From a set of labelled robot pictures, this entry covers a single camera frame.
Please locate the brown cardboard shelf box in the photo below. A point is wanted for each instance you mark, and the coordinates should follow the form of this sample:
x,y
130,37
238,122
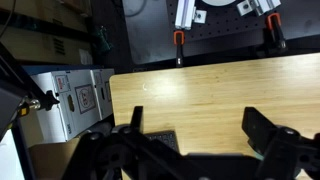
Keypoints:
x,y
43,45

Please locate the black perforated mounting board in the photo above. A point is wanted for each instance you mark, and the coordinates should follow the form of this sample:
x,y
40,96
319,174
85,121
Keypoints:
x,y
230,28

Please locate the white printed carton box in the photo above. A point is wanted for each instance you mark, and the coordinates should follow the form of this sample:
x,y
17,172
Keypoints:
x,y
78,100

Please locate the open brown cardboard box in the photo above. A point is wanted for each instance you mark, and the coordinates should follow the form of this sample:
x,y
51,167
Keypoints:
x,y
50,160

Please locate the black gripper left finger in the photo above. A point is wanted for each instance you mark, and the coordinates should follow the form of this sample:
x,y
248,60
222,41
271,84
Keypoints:
x,y
137,120

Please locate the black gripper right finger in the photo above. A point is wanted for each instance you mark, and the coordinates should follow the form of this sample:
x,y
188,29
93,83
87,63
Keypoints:
x,y
256,125

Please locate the orange black bar clamp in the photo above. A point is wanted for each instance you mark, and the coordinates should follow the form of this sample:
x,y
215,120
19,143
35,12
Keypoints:
x,y
276,33
179,46

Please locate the silver aluminium extrusion bar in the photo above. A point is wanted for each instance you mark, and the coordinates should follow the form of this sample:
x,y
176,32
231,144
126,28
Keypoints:
x,y
260,6
185,13

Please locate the black stand with knob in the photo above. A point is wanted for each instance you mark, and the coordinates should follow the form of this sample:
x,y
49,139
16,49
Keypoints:
x,y
20,96

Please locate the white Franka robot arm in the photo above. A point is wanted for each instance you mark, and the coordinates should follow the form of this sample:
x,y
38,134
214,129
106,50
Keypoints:
x,y
218,2

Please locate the black computer keyboard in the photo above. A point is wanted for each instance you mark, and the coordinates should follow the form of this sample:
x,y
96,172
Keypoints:
x,y
165,140

